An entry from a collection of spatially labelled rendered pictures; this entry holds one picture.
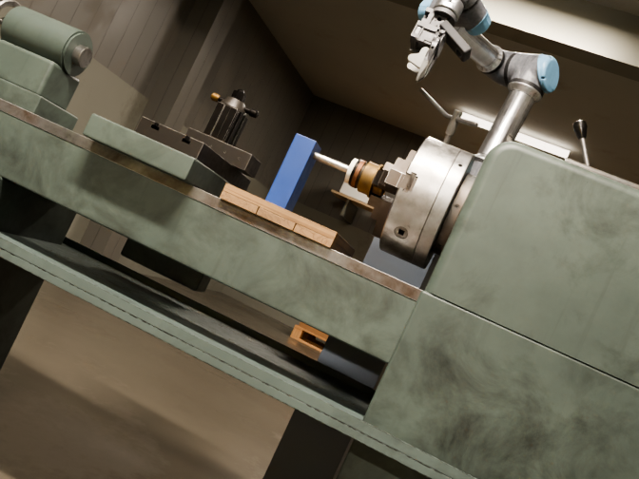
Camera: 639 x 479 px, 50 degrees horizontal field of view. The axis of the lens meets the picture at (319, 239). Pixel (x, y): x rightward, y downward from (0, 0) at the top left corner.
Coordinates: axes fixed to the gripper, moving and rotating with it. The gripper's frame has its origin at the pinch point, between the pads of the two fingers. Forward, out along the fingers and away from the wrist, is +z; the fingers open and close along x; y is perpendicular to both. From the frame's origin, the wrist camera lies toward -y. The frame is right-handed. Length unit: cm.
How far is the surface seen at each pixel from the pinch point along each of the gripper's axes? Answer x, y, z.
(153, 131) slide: 11, 52, 46
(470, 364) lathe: 10, -40, 65
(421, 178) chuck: 10.2, -12.9, 30.0
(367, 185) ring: -2.6, 0.3, 32.4
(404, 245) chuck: 0.5, -15.2, 43.9
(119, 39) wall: -310, 299, -111
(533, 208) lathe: 17, -39, 29
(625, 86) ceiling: -324, -83, -241
